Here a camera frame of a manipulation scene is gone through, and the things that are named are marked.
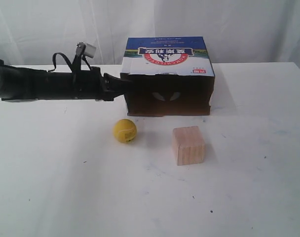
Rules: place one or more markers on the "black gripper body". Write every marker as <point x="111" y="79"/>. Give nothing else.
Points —
<point x="89" y="84"/>

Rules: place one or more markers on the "yellow tennis ball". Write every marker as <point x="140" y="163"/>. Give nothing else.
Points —
<point x="124" y="130"/>

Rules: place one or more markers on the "white backdrop curtain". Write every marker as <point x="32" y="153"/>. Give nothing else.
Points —
<point x="233" y="30"/>

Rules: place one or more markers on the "light wooden cube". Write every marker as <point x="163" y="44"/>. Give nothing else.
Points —
<point x="188" y="145"/>

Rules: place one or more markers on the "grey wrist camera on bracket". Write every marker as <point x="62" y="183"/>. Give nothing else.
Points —
<point x="83" y="50"/>

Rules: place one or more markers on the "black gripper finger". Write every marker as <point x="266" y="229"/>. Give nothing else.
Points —
<point x="110" y="95"/>
<point x="114" y="83"/>

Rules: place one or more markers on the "blue white cardboard box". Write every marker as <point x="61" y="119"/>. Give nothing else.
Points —
<point x="171" y="76"/>

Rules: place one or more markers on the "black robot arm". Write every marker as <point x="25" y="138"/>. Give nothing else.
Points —
<point x="25" y="84"/>

